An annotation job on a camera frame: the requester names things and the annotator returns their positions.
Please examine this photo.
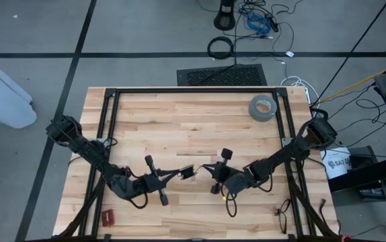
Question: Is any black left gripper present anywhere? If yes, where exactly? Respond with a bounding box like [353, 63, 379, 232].
[143, 154, 194, 206]

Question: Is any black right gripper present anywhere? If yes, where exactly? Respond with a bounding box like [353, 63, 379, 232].
[202, 147, 249, 195]

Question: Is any black cord spool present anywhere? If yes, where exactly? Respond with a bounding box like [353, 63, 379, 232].
[179, 165, 196, 181]

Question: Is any red screw bit box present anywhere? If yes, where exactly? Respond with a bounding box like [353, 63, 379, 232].
[101, 208, 116, 228]

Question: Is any black floor vent grate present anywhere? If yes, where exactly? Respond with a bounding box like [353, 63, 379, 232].
[176, 63, 268, 87]

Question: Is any white printed paper sheet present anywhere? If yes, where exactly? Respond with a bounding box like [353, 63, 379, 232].
[320, 147, 353, 180]

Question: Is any black table beam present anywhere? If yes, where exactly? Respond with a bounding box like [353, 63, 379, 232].
[327, 151, 386, 193]

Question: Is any black floor stand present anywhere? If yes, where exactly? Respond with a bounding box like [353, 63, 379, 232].
[213, 0, 237, 32]

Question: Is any black power strip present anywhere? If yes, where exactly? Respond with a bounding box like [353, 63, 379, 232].
[266, 15, 280, 33]

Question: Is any black diagonal rig pole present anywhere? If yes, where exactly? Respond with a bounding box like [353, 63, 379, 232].
[313, 0, 386, 106]

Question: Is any white cylindrical bin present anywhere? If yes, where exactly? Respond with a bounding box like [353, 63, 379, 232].
[0, 46, 38, 130]

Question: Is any black cable with yellow tag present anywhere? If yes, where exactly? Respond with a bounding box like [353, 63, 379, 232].
[223, 192, 238, 218]

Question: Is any grey duct tape roll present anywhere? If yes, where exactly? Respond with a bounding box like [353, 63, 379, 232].
[248, 94, 278, 122]

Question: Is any black aluminium table frame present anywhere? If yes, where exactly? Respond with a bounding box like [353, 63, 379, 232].
[54, 86, 342, 242]

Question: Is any small black cable loop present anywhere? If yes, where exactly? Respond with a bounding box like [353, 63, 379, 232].
[274, 198, 292, 235]

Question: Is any short black cable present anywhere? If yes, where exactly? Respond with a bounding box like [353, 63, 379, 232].
[318, 198, 327, 223]

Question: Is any coiled black floor cable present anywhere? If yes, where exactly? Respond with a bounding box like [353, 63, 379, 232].
[207, 36, 235, 61]

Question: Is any white floor cable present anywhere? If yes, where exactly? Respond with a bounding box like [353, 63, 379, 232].
[280, 76, 320, 106]

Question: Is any blue coiled cable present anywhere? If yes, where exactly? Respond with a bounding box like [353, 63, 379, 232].
[246, 13, 272, 35]

